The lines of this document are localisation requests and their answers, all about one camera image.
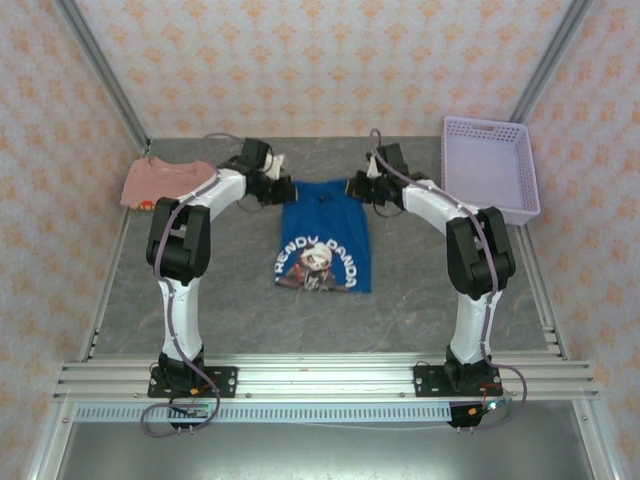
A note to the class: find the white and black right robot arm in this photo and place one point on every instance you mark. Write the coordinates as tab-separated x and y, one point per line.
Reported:
472	325

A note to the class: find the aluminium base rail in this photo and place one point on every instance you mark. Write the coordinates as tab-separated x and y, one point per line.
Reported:
325	375

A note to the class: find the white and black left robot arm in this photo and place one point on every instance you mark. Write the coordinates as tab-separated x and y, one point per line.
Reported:
180	310

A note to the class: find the aluminium frame post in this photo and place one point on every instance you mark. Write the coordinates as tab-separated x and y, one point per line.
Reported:
550	55
100	65

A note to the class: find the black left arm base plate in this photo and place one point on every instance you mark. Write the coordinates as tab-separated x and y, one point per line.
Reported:
227	375

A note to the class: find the lavender perforated plastic basket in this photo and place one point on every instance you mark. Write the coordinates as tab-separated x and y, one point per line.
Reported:
485	170

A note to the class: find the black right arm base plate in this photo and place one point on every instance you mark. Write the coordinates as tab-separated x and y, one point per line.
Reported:
425	385

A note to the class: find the folded pink t-shirt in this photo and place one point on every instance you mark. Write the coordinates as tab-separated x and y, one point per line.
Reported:
160	180

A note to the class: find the blue t-shirt with panda print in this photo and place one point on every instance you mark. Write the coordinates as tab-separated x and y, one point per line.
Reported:
325	220

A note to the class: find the aluminium table side rail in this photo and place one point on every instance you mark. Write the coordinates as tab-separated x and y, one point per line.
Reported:
118	245
537	280

